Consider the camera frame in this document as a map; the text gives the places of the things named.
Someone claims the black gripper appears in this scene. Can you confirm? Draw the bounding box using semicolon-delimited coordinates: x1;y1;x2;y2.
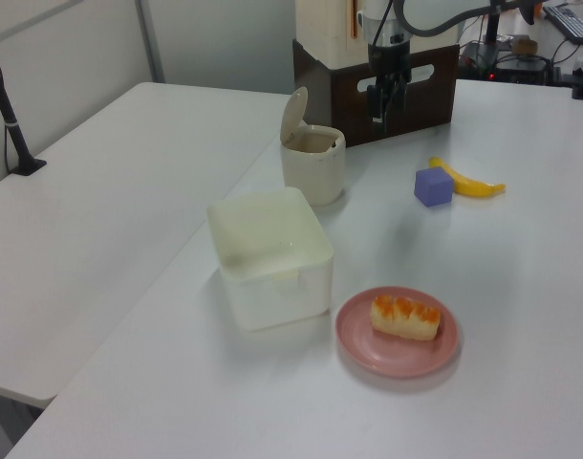
366;37;412;124

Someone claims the beige trash can lid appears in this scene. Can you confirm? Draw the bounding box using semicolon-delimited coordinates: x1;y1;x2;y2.
279;86;310;144

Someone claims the beige trash can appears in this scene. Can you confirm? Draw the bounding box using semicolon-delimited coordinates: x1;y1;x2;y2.
280;124;346;208

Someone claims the purple cube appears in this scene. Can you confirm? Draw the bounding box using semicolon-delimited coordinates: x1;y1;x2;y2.
414;166;454;208

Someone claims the yellow toy banana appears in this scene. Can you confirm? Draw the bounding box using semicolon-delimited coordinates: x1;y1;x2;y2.
427;156;507;198

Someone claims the black monitor stand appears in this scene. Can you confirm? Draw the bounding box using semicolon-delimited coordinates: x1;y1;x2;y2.
481;8;504;47

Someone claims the black electronics box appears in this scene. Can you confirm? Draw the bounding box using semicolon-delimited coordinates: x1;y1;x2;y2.
490;55;551;83

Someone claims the brown tape roll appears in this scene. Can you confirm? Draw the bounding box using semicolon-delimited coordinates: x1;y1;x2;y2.
510;36;540;55

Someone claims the black keyboard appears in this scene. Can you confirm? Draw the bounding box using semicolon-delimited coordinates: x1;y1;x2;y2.
542;3;583;40

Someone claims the white square plastic container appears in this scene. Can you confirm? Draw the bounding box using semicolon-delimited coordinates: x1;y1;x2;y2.
205;186;335;333

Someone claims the toy bread roll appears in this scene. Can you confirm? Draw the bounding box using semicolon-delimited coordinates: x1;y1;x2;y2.
370;295;443;341

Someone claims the pink plate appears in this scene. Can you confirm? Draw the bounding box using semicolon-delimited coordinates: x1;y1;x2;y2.
335;285;461;379

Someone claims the grey robot cable hose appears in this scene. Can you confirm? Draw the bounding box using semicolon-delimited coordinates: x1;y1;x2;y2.
391;0;544;38

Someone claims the black camera stand pole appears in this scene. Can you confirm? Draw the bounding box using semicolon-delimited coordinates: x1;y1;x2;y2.
0;35;48;177

